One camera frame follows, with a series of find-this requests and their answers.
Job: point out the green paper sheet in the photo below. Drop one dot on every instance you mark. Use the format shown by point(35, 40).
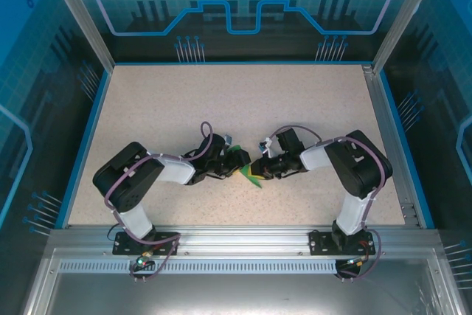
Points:
point(256, 183)

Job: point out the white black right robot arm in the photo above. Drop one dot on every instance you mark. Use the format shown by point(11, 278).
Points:
point(315, 158)

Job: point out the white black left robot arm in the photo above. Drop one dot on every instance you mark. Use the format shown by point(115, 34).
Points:
point(173, 169)

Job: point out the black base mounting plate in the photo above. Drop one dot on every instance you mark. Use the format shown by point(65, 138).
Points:
point(317, 243)
point(119, 248)

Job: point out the blue table edge strip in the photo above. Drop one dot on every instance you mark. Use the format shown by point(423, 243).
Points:
point(398, 127)
point(75, 182)

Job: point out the connector with green LED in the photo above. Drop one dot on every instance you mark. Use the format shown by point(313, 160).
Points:
point(355, 262)
point(142, 264)

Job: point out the wide aluminium base rail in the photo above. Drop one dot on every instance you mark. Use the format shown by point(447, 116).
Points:
point(239, 239)

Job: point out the aluminium side rail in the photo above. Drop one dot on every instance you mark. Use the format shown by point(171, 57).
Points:
point(385, 127)

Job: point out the steel tray with aluminium frame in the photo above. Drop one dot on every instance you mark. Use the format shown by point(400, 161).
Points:
point(239, 296)

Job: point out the aluminium corner post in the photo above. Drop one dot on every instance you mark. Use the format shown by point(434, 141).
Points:
point(83, 16)
point(405, 16)

